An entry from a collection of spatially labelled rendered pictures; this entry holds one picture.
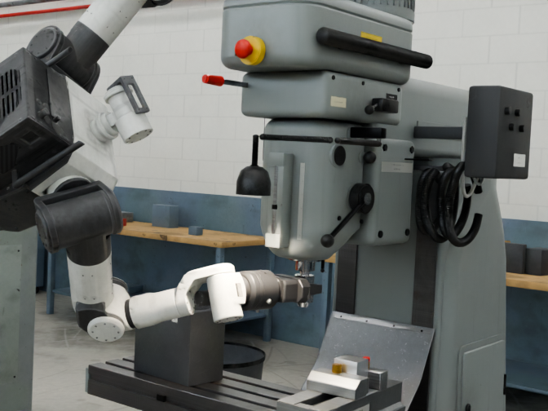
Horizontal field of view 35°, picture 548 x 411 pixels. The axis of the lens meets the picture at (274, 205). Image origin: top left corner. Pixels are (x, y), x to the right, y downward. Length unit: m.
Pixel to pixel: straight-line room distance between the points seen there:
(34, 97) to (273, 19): 0.51
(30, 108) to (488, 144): 1.00
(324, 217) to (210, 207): 5.95
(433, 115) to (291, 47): 0.61
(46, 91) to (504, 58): 4.91
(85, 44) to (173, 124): 6.23
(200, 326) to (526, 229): 4.32
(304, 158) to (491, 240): 0.75
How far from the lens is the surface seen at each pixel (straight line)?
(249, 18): 1.86
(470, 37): 6.53
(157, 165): 8.32
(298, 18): 1.79
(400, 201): 2.12
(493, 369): 2.53
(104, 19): 1.99
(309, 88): 1.86
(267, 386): 2.23
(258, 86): 1.94
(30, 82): 1.76
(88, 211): 1.69
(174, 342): 2.20
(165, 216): 7.78
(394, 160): 2.08
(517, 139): 2.09
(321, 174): 1.89
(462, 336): 2.34
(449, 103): 2.36
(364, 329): 2.36
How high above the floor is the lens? 1.53
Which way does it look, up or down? 3 degrees down
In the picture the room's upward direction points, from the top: 3 degrees clockwise
